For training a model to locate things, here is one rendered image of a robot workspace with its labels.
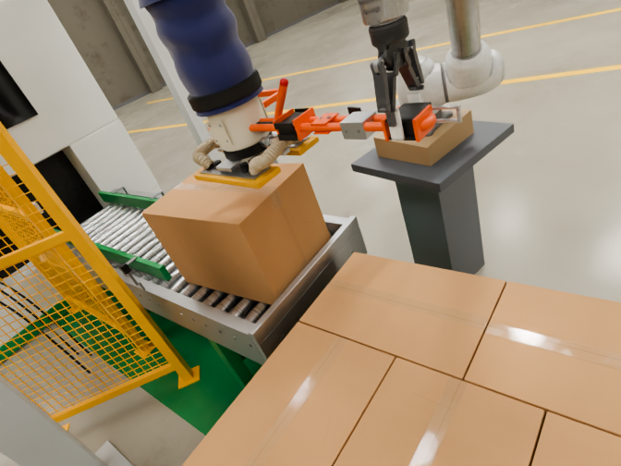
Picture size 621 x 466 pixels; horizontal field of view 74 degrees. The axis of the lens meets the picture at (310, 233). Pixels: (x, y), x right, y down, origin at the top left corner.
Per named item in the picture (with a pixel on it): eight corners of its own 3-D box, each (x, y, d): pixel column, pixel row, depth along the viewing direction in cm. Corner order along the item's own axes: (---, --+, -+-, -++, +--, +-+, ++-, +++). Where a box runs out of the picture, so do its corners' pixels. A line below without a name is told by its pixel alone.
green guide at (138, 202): (103, 202, 324) (97, 191, 319) (115, 194, 330) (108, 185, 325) (232, 225, 222) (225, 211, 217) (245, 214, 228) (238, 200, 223)
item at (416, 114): (384, 141, 91) (380, 120, 88) (401, 126, 95) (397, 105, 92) (419, 142, 85) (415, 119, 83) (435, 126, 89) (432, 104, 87)
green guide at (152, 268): (40, 243, 294) (31, 233, 289) (54, 234, 300) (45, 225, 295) (155, 292, 192) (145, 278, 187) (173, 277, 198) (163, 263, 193)
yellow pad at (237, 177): (195, 180, 140) (188, 167, 137) (216, 165, 145) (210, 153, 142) (259, 190, 117) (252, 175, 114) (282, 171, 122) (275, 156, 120)
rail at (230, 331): (49, 262, 300) (32, 242, 290) (56, 257, 303) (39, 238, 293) (268, 369, 153) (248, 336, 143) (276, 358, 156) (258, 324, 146)
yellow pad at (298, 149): (235, 153, 150) (228, 140, 147) (253, 140, 155) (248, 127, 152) (300, 156, 127) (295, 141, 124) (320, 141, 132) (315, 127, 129)
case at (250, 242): (186, 282, 192) (140, 213, 171) (239, 230, 216) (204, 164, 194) (281, 308, 156) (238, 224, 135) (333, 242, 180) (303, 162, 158)
